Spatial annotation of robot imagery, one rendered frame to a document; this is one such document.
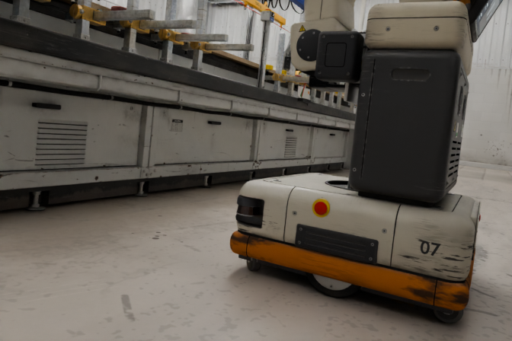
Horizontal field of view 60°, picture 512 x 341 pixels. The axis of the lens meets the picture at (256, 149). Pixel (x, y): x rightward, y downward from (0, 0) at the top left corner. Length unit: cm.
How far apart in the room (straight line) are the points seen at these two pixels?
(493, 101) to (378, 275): 1100
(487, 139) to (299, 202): 1090
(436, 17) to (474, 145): 1085
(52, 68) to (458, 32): 133
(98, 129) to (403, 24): 150
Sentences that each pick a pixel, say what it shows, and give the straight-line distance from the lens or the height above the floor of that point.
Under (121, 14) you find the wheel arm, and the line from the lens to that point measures 177.
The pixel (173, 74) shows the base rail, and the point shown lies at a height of 65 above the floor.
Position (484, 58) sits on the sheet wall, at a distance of 1225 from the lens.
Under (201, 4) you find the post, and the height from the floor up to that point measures 105.
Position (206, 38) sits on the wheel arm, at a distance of 212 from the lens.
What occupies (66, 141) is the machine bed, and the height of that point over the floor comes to 29.
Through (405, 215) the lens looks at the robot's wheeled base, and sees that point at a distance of 119.
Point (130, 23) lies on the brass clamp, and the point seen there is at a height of 82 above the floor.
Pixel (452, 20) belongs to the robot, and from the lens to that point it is 124.
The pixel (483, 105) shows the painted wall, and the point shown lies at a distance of 1209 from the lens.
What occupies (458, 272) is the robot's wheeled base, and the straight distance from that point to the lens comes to 121.
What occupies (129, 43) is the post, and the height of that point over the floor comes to 74.
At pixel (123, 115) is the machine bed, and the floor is 43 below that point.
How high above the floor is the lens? 45
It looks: 3 degrees down
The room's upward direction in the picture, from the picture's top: 6 degrees clockwise
